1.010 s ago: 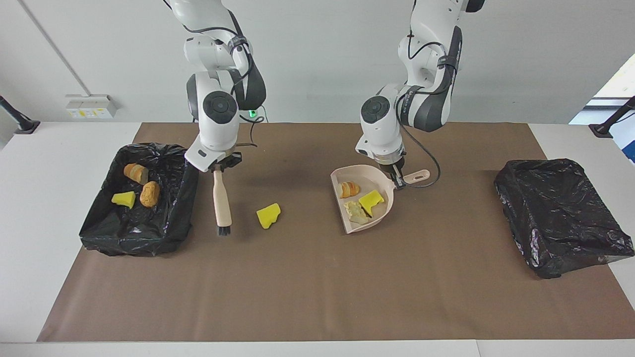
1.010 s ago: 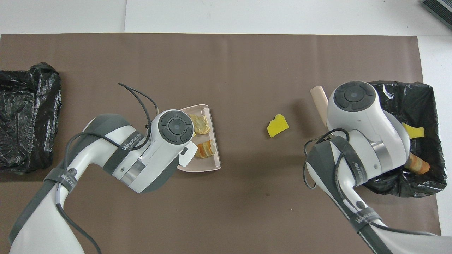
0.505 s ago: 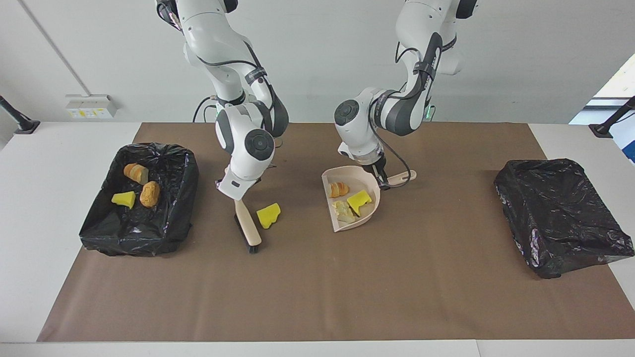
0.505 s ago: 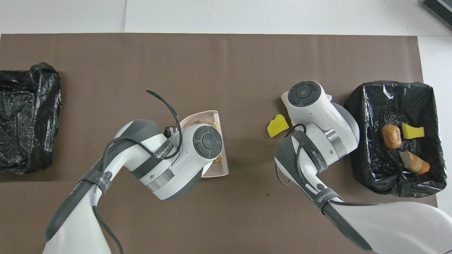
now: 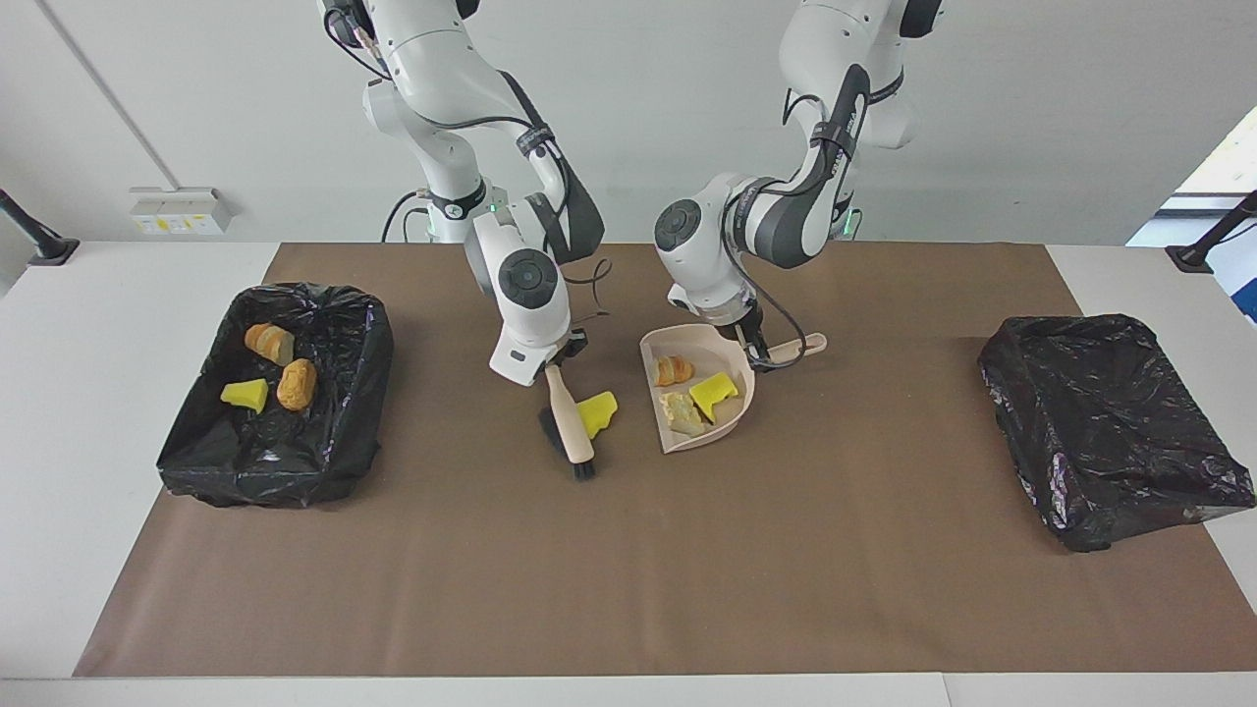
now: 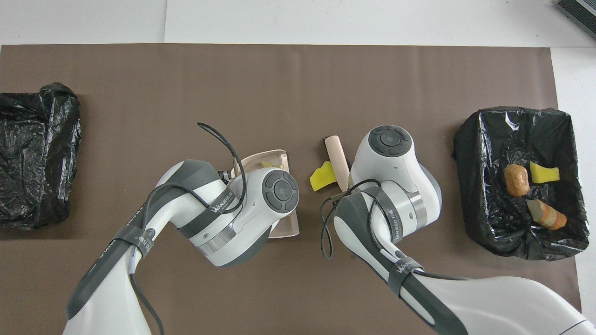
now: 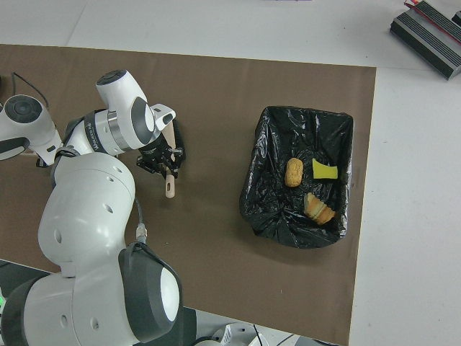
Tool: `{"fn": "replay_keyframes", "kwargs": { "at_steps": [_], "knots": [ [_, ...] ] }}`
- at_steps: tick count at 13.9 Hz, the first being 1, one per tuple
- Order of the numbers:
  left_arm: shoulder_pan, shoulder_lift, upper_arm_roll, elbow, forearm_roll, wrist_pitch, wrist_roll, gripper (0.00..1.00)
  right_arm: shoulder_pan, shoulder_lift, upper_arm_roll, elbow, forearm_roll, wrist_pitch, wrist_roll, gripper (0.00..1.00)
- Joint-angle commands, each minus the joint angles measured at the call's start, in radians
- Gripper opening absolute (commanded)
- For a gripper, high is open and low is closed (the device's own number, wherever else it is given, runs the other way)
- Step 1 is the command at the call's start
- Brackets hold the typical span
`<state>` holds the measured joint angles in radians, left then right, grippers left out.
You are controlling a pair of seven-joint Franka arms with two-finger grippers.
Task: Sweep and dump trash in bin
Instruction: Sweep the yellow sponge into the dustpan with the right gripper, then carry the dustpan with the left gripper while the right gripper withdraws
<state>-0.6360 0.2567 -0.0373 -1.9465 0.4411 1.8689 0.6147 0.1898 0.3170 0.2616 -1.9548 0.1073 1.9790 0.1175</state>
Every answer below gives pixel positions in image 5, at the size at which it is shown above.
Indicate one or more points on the striped toy croissant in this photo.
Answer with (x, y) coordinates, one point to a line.
(673, 370)
(683, 412)
(268, 343)

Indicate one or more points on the yellow sponge piece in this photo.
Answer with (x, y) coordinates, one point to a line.
(599, 412)
(714, 393)

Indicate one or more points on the black bag lined bin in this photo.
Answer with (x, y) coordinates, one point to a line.
(324, 452)
(1110, 422)

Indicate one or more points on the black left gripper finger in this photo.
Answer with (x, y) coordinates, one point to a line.
(762, 350)

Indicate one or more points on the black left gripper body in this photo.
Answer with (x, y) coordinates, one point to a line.
(751, 319)

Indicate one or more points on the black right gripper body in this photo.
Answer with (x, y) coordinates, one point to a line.
(572, 349)

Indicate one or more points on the beige hand brush black bristles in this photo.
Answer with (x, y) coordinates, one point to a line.
(572, 422)

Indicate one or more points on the brown paper table mat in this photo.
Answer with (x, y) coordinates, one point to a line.
(628, 609)

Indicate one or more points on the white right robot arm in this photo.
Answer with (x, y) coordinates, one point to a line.
(525, 285)

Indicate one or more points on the golden bread roll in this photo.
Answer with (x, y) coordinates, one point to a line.
(296, 385)

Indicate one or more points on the beige plastic dustpan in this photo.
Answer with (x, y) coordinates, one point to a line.
(732, 412)

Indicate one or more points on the yellow sponge with green side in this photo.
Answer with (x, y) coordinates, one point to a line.
(245, 395)

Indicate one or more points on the bright window with dark frame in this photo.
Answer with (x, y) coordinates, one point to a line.
(1218, 167)

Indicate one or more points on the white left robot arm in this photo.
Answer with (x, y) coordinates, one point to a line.
(687, 231)

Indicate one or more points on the white wall socket box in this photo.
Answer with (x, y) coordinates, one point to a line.
(177, 211)

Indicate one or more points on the black clamp stand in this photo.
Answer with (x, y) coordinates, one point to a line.
(39, 245)
(1193, 257)

